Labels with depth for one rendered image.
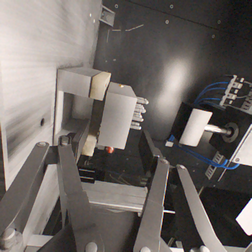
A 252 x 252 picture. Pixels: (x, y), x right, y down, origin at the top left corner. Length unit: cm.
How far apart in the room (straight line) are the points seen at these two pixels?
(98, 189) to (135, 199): 11
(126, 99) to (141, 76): 32
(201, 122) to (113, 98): 21
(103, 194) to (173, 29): 54
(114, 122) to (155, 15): 40
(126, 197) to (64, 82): 35
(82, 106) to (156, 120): 35
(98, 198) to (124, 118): 27
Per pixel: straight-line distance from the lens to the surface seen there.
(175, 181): 18
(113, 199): 46
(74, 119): 33
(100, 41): 55
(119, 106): 24
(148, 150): 18
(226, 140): 45
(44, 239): 32
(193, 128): 36
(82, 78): 23
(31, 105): 19
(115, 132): 26
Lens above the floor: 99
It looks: 8 degrees up
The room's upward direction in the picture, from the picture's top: 102 degrees clockwise
